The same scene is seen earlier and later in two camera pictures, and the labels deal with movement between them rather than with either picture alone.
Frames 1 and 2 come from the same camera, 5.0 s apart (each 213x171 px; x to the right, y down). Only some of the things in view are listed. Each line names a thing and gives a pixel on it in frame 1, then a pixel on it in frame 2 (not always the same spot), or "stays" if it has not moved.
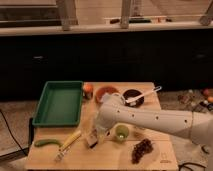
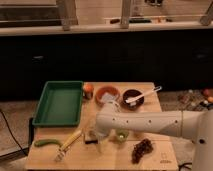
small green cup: [122, 132] stays
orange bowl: [101, 91] stays
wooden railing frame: [67, 12] stays
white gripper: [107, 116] to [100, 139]
